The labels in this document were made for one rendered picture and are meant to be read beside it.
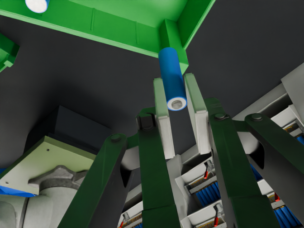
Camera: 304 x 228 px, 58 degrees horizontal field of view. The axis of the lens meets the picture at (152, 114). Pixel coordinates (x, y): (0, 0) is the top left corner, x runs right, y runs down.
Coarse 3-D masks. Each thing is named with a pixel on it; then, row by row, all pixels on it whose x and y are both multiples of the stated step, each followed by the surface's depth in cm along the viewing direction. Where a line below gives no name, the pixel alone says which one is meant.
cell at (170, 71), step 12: (168, 48) 25; (168, 60) 24; (168, 72) 24; (180, 72) 24; (168, 84) 23; (180, 84) 23; (168, 96) 22; (180, 96) 22; (168, 108) 23; (180, 108) 23
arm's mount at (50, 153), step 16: (48, 144) 83; (64, 144) 87; (16, 160) 93; (32, 160) 90; (48, 160) 90; (64, 160) 91; (80, 160) 92; (0, 176) 98; (16, 176) 97; (32, 176) 98; (32, 192) 107
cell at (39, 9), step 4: (28, 0) 23; (32, 0) 23; (36, 0) 23; (40, 0) 23; (44, 0) 23; (48, 0) 24; (28, 4) 23; (32, 4) 23; (36, 4) 23; (40, 4) 23; (44, 4) 23; (48, 4) 24; (28, 8) 23; (32, 8) 23; (36, 8) 23; (40, 8) 23; (44, 8) 23; (36, 12) 24; (40, 12) 24
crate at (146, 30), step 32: (0, 0) 26; (64, 0) 30; (96, 0) 30; (128, 0) 30; (160, 0) 31; (192, 0) 30; (64, 32) 27; (96, 32) 28; (128, 32) 31; (160, 32) 33; (192, 32) 28
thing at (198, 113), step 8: (192, 80) 20; (192, 88) 19; (192, 96) 18; (200, 96) 17; (192, 104) 17; (200, 104) 16; (192, 112) 18; (200, 112) 16; (192, 120) 19; (200, 120) 16; (208, 120) 16; (200, 128) 16; (208, 128) 16; (200, 136) 16; (208, 136) 16; (200, 144) 17; (208, 144) 17; (200, 152) 17; (208, 152) 17
